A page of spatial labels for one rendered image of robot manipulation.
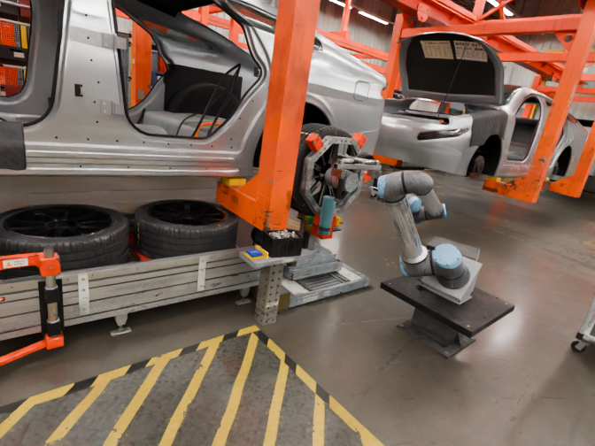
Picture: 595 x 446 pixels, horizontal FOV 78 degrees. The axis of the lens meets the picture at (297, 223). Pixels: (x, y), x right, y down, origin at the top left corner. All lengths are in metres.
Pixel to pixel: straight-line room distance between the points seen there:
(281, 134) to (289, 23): 0.56
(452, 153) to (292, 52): 3.23
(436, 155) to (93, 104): 3.86
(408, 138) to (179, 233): 3.53
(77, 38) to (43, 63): 1.71
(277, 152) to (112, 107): 0.91
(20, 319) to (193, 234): 0.89
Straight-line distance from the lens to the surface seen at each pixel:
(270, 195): 2.17
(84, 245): 2.08
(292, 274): 2.65
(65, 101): 2.28
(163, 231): 2.28
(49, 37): 4.00
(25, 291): 2.03
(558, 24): 6.01
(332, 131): 2.58
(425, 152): 4.97
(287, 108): 2.13
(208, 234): 2.28
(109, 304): 2.13
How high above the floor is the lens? 1.28
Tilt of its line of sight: 18 degrees down
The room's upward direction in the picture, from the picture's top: 9 degrees clockwise
